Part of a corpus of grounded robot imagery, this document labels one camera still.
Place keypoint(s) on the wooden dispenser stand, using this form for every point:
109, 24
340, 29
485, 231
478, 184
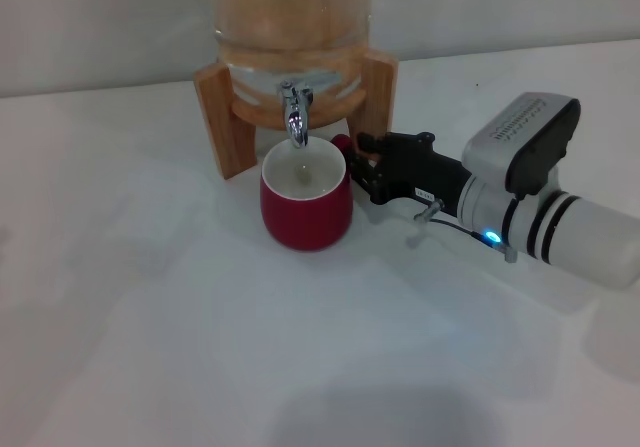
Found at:
217, 117

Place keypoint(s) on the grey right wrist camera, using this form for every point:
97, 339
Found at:
520, 137

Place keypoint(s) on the glass water dispenser jar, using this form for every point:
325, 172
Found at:
290, 12

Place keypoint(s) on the red ceramic cup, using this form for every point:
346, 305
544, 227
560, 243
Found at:
305, 217

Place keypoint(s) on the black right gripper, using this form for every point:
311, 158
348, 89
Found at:
425, 167

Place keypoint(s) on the chrome faucet tap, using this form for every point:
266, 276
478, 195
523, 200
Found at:
296, 117

